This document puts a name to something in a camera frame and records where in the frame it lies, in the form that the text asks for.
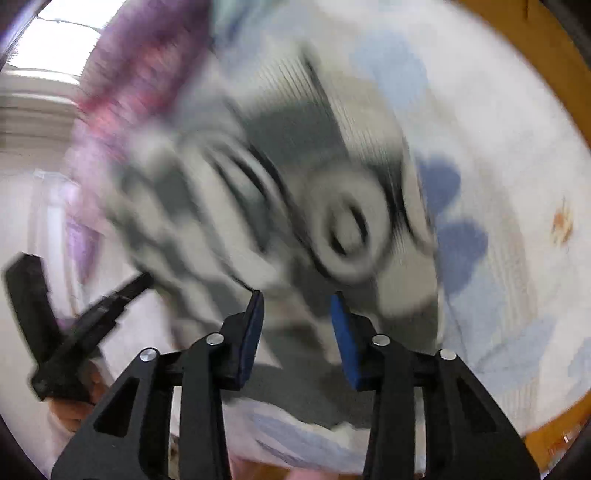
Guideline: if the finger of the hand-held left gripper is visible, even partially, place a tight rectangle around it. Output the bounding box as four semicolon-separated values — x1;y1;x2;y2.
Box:
4;252;62;365
61;271;154;352

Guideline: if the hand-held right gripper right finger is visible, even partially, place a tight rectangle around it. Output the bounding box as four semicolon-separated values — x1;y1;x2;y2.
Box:
329;292;541;480

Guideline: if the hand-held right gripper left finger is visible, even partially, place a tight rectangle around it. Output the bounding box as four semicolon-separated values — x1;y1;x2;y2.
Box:
51;290;265;480

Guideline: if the grey white checkered cardigan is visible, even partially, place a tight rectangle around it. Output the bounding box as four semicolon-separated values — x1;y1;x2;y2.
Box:
104;46;444;428

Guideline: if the person's left hand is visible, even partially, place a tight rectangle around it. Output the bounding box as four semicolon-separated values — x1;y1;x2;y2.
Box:
52;368;105;433

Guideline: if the pale floral bed sheet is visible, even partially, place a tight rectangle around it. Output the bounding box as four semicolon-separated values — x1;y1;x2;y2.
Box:
171;0;591;476

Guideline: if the purple floral quilt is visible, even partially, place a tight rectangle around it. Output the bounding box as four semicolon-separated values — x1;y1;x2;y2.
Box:
65;0;214;287

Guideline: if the white framed window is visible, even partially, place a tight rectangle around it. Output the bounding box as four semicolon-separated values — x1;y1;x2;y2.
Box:
7;0;127;77

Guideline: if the wooden headboard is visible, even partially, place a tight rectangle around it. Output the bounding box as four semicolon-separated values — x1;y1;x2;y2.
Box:
455;0;591;151

